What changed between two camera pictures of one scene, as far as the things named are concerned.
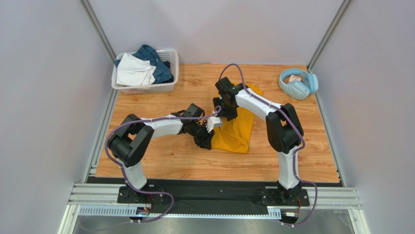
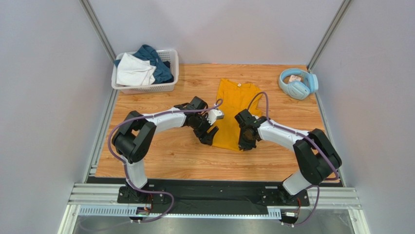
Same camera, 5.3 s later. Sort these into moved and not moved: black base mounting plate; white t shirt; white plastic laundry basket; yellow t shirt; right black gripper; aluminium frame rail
Moved: yellow t shirt; right black gripper
Not moved: white plastic laundry basket; aluminium frame rail; white t shirt; black base mounting plate
